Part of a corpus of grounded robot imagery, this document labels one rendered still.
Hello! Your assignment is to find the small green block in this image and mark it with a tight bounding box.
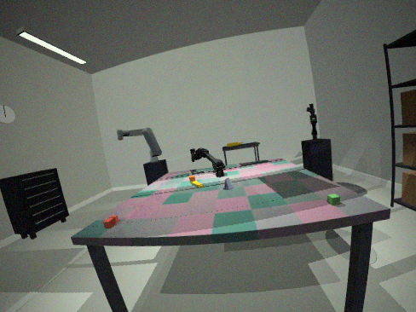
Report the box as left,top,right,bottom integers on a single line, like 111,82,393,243
327,194,340,206

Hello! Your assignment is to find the orange block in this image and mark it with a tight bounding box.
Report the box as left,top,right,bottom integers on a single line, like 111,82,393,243
103,216,119,228

